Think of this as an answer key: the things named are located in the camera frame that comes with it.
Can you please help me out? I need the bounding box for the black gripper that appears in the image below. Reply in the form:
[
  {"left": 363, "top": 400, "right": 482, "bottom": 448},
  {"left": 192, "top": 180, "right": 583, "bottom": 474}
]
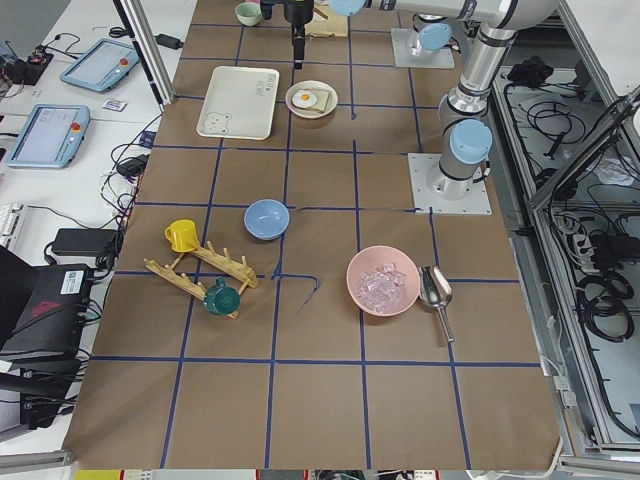
[{"left": 260, "top": 0, "right": 314, "bottom": 69}]

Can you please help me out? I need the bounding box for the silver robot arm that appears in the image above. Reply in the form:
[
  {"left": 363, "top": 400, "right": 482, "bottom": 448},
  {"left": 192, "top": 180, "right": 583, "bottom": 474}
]
[
  {"left": 329, "top": 0, "right": 558, "bottom": 187},
  {"left": 408, "top": 13, "right": 452, "bottom": 57}
]

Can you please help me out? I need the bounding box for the cream round plate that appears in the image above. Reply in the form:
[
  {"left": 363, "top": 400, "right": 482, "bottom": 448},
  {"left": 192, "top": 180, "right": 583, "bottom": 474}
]
[{"left": 285, "top": 80, "right": 338, "bottom": 119}]

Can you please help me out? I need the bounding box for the bread slice on plate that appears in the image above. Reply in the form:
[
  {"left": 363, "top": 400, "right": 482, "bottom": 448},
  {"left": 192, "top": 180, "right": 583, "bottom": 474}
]
[{"left": 304, "top": 89, "right": 330, "bottom": 113}]

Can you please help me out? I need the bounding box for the light green bowl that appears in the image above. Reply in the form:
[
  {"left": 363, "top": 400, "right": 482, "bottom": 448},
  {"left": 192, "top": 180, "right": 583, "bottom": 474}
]
[{"left": 235, "top": 1, "right": 263, "bottom": 27}]

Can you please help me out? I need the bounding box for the wooden cutting board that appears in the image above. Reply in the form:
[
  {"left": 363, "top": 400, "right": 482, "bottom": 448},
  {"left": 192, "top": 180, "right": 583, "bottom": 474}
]
[{"left": 305, "top": 7, "right": 348, "bottom": 38}]

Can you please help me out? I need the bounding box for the fried egg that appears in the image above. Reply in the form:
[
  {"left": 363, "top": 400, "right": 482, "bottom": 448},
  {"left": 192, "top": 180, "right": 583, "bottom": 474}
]
[{"left": 291, "top": 89, "right": 318, "bottom": 109}]

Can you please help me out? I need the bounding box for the cream bear tray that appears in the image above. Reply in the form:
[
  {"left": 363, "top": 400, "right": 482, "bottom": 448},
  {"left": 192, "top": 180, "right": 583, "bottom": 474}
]
[{"left": 196, "top": 66, "right": 280, "bottom": 141}]

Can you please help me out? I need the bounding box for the far teach pendant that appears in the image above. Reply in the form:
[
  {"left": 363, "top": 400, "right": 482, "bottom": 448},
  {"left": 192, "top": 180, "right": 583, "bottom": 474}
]
[{"left": 59, "top": 38, "right": 139, "bottom": 92}]

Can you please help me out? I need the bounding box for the teach pendant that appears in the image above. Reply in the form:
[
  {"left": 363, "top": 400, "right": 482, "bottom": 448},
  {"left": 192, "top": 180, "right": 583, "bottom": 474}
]
[
  {"left": 59, "top": 38, "right": 139, "bottom": 92},
  {"left": 6, "top": 104, "right": 90, "bottom": 169}
]

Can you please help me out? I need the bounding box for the blue bowl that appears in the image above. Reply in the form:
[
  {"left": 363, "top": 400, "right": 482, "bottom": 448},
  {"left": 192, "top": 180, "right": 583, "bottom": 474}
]
[{"left": 244, "top": 199, "right": 290, "bottom": 241}]

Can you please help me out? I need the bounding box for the yellow mug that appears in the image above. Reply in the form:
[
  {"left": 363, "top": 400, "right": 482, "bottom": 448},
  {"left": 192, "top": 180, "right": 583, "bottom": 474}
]
[{"left": 164, "top": 219, "right": 200, "bottom": 253}]

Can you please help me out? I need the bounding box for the wooden cup rack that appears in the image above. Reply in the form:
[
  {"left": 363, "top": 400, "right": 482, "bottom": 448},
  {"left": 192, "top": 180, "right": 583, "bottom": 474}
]
[{"left": 143, "top": 241, "right": 261, "bottom": 321}]

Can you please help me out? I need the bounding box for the near teach pendant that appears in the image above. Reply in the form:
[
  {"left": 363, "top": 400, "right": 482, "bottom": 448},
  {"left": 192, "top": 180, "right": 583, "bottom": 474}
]
[{"left": 6, "top": 104, "right": 90, "bottom": 169}]

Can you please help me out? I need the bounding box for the pink bowl with ice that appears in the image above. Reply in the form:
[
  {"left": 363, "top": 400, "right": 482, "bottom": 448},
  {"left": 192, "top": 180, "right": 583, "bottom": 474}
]
[{"left": 346, "top": 245, "right": 420, "bottom": 316}]

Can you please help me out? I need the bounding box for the dark green mug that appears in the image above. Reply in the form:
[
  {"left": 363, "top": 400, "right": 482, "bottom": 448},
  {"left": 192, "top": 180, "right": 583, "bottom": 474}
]
[{"left": 203, "top": 278, "right": 240, "bottom": 315}]

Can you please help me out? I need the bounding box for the black power adapter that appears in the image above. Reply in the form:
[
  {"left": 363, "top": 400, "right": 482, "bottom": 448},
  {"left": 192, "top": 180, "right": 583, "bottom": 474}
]
[{"left": 51, "top": 228, "right": 116, "bottom": 258}]

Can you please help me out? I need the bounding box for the metal scoop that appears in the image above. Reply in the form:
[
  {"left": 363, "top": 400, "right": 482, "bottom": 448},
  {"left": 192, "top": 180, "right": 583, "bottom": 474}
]
[{"left": 419, "top": 265, "right": 455, "bottom": 343}]

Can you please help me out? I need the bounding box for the black computer box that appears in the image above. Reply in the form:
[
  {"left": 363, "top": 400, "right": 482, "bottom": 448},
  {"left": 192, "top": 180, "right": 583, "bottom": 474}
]
[{"left": 1, "top": 248, "right": 93, "bottom": 364}]

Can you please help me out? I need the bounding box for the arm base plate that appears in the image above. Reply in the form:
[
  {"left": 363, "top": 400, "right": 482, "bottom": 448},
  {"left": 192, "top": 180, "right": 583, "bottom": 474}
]
[
  {"left": 408, "top": 153, "right": 492, "bottom": 215},
  {"left": 391, "top": 28, "right": 455, "bottom": 69}
]

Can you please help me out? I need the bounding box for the aluminium frame post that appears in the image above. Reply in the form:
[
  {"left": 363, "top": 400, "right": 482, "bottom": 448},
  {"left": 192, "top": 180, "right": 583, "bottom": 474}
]
[{"left": 113, "top": 0, "right": 175, "bottom": 109}]

